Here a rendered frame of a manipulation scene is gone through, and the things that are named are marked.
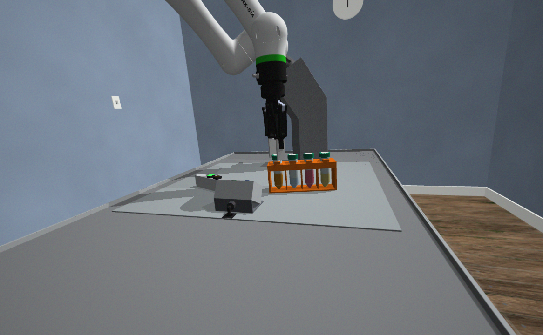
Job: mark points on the orange tube rack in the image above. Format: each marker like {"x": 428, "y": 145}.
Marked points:
{"x": 301, "y": 165}

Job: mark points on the light grey bench mat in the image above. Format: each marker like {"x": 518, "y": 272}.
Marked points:
{"x": 359, "y": 201}

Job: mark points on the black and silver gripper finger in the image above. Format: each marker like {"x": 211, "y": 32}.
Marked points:
{"x": 269, "y": 130}
{"x": 280, "y": 124}

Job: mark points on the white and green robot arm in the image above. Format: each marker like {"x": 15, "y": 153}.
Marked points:
{"x": 264, "y": 39}

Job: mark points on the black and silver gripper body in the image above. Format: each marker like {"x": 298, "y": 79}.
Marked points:
{"x": 273, "y": 94}

